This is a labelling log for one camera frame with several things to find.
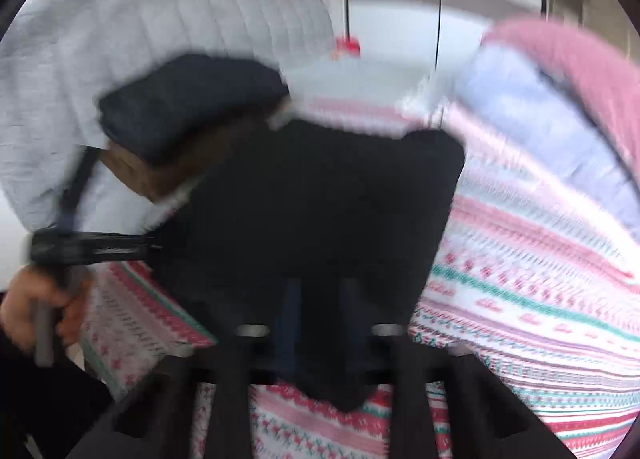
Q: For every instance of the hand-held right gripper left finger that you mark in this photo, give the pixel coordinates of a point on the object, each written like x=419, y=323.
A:
x=287, y=324

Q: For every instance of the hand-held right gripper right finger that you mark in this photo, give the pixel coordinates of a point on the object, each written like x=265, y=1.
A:
x=400, y=364

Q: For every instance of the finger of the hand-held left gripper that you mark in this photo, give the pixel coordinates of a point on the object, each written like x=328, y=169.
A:
x=120, y=246

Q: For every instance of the black coat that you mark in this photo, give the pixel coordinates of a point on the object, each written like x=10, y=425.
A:
x=310, y=199

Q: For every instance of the person's left forearm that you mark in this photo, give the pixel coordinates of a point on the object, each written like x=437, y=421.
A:
x=40, y=404

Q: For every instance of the person's left hand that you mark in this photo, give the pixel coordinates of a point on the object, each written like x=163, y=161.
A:
x=22, y=306

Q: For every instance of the brown garment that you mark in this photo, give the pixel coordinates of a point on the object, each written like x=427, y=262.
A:
x=145, y=174

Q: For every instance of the pink green patterned blanket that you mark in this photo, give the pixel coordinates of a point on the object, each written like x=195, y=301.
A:
x=525, y=264

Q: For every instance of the dark navy folded garment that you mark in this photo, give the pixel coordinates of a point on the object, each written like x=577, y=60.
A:
x=190, y=99

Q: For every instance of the grey quilted duvet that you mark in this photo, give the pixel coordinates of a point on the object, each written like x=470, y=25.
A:
x=125, y=14

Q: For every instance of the white plastic bag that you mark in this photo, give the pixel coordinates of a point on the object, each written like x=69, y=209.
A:
x=350, y=76

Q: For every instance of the red cap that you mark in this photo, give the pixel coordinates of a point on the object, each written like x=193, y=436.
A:
x=347, y=47

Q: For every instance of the light blue quilt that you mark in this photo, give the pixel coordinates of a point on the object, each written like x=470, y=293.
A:
x=525, y=109

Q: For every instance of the pink pillow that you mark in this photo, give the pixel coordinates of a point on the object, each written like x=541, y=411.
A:
x=575, y=69

